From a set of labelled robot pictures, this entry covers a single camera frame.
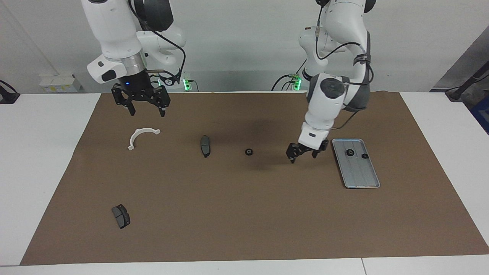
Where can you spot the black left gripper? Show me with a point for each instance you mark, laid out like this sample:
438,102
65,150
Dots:
310,150

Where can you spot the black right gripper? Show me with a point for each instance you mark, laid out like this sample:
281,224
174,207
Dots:
138,86

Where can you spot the large black bearing gear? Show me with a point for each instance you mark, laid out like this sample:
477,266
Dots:
349,152
249,152

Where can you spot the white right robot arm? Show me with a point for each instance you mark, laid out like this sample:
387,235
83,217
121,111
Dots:
110,26

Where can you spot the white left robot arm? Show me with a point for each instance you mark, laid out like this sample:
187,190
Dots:
324,110

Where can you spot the grey metal tray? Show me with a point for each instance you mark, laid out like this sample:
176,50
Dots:
361,175

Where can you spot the slim grey brake pad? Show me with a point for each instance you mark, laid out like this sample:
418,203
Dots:
205,147

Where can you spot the white power strip box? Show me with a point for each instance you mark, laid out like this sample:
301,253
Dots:
57,84

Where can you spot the brown paper table mat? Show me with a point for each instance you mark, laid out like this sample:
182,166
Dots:
244,214

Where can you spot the wide grey brake pad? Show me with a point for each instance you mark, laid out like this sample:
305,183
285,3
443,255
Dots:
121,217

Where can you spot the blue crate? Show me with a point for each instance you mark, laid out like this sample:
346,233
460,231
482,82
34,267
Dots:
482,118

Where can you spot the white curved plastic bracket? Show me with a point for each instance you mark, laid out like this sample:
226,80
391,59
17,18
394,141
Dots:
132,139

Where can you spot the black clamp mount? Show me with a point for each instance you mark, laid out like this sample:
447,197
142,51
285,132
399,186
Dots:
7,95

